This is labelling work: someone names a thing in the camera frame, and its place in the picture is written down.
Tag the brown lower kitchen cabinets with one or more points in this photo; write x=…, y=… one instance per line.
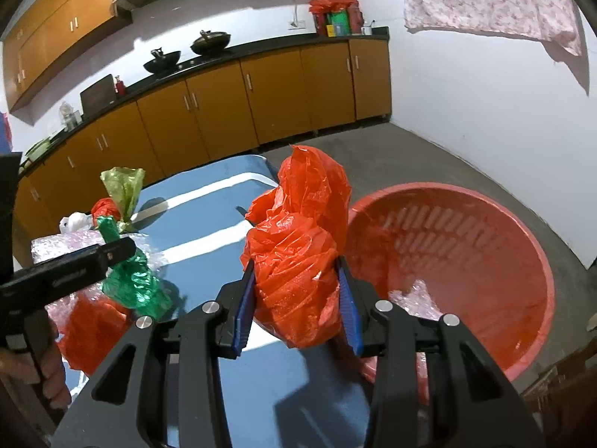
x=224, y=109

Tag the red bottle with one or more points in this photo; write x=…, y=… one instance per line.
x=120, y=89

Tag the brown upper cabinets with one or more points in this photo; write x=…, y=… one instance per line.
x=48, y=37

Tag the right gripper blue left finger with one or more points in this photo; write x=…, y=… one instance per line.
x=237, y=300

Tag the small white plastic bag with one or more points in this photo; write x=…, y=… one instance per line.
x=77, y=221

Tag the black wok with lid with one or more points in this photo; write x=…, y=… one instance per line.
x=211, y=43

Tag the left hand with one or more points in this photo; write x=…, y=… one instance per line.
x=53, y=380

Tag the clear plastic trash in basket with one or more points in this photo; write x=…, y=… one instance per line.
x=416, y=301

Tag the red bag on counter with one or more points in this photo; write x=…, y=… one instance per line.
x=336, y=18

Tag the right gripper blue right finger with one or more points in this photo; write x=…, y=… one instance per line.
x=356, y=299

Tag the large red plastic bag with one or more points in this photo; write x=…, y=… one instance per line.
x=299, y=230

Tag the small red plastic bag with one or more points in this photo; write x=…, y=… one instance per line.
x=105, y=207

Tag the black wok left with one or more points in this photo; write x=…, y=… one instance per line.
x=161, y=62

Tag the blue white striped tablecloth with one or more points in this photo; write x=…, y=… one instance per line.
x=246, y=356

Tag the light green plastic bag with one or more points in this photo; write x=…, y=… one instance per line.
x=124, y=186

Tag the dark cutting board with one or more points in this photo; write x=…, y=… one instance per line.
x=99, y=95

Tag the pink floral hanging cloth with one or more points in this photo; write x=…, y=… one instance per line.
x=550, y=21

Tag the purple plastic bag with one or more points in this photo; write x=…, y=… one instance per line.
x=50, y=247

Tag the green bowl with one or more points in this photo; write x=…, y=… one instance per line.
x=38, y=149

